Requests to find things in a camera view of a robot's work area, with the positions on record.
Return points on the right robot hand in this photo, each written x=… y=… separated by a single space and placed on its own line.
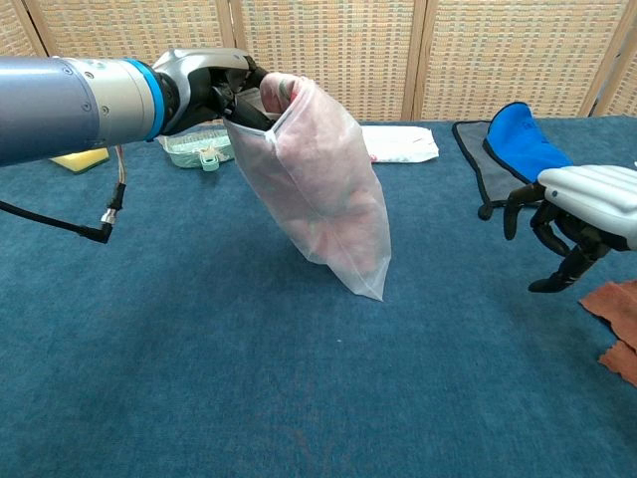
x=592 y=199

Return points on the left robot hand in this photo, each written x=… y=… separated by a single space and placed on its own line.
x=199 y=79

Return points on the transparent plastic zip bag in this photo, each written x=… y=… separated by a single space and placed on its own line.
x=323 y=199

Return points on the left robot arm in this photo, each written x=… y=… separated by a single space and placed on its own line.
x=50 y=109

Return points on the green transparent plastic container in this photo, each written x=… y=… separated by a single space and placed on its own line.
x=189 y=149

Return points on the brown cloth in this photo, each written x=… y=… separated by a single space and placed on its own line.
x=617 y=309

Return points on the grey cloth with black trim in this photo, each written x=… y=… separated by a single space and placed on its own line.
x=478 y=159

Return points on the yellow sponge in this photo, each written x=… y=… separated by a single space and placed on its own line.
x=84 y=162

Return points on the woven folding screen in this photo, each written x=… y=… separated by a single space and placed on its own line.
x=373 y=50

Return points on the white pink wet wipes pack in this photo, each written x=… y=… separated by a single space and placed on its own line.
x=403 y=144

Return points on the teal table cover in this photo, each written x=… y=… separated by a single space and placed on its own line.
x=149 y=323

